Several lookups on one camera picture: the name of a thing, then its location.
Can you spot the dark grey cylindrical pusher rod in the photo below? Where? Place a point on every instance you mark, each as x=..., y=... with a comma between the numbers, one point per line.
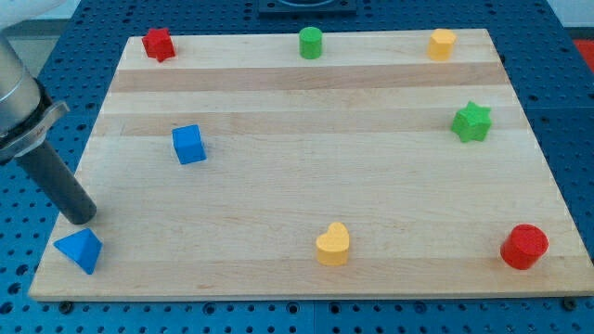
x=47, y=169

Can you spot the blue triangle block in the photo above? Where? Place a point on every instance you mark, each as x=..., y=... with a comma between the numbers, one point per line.
x=82, y=247

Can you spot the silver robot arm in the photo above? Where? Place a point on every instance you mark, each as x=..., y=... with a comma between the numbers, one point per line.
x=27, y=113

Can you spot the blue cube block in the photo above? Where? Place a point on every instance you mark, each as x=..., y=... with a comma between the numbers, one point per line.
x=188, y=145

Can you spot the red star block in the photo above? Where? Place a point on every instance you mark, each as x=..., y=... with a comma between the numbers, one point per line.
x=158, y=44

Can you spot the green cylinder block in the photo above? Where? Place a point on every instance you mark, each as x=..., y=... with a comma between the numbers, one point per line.
x=310, y=42

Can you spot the yellow heart block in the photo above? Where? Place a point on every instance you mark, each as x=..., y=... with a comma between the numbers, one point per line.
x=332, y=247

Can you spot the wooden board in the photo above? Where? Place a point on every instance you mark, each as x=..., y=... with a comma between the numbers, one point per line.
x=361, y=135

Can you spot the yellow hexagon block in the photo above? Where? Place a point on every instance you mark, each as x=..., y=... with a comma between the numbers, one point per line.
x=441, y=44

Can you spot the green star block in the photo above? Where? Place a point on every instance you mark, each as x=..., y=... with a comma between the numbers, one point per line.
x=472, y=123

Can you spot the red cylinder block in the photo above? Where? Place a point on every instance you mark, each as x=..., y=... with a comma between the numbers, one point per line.
x=524, y=246

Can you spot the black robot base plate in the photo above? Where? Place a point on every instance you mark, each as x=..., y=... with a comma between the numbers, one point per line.
x=274, y=8

